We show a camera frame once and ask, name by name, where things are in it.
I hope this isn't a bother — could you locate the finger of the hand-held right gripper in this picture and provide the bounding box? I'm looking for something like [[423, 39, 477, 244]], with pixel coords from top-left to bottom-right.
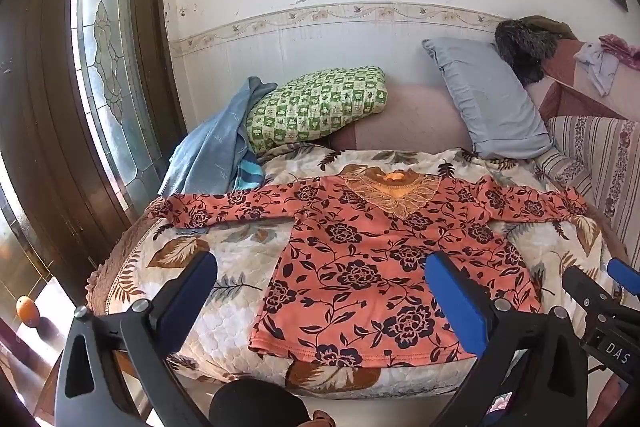
[[561, 264, 610, 309], [607, 258, 640, 297]]

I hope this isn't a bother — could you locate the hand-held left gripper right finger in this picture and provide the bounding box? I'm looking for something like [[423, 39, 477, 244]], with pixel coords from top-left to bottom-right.
[[425, 251, 590, 427]]

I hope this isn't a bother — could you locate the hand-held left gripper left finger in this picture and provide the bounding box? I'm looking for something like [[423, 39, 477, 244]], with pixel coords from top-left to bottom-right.
[[54, 251, 219, 427]]

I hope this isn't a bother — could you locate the orange floral shirt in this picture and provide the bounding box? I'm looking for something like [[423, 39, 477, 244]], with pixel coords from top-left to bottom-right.
[[145, 164, 589, 368]]

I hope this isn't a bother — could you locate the leaf print blanket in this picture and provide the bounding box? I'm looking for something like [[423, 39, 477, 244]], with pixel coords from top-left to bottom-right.
[[85, 147, 608, 400]]

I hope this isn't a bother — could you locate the brown scalloped bedspread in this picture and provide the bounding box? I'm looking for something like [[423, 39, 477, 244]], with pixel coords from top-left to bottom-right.
[[85, 207, 166, 313]]

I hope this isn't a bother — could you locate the teal striped garment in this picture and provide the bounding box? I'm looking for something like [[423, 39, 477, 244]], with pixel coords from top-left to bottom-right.
[[232, 151, 265, 192]]

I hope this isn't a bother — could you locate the striped floral cushion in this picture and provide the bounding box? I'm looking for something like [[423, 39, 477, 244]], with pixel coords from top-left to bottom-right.
[[535, 114, 640, 268]]

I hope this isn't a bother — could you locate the blue-grey sweater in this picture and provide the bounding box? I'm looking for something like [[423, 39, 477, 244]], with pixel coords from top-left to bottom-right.
[[159, 76, 278, 198]]

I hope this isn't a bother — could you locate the orange fruit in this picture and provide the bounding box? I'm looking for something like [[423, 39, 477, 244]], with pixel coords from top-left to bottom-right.
[[16, 297, 41, 328]]

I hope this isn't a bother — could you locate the mauve backrest cushion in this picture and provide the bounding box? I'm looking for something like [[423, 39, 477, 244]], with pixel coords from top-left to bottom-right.
[[327, 82, 476, 152]]

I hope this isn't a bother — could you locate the grey-blue pillow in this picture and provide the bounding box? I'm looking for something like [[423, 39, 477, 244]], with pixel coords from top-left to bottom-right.
[[422, 38, 555, 160]]

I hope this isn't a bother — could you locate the white crumpled cloth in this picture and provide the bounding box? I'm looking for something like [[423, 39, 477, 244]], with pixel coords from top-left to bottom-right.
[[574, 42, 621, 96]]

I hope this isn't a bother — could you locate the green checked pillow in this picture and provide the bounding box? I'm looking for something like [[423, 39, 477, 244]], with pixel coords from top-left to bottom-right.
[[245, 66, 390, 156]]

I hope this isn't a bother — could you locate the pink crumpled cloth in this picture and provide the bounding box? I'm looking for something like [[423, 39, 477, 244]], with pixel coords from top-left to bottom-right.
[[599, 33, 640, 70]]

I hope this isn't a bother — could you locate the dark wooden glazed door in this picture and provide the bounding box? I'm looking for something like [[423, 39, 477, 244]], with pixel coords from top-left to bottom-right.
[[0, 0, 188, 308]]

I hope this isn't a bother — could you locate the dark furry cushion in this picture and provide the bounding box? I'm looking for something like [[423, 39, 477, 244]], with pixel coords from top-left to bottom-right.
[[495, 19, 558, 85]]

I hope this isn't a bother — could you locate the olive green cloth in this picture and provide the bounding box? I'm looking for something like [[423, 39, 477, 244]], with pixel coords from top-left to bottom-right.
[[522, 14, 581, 42]]

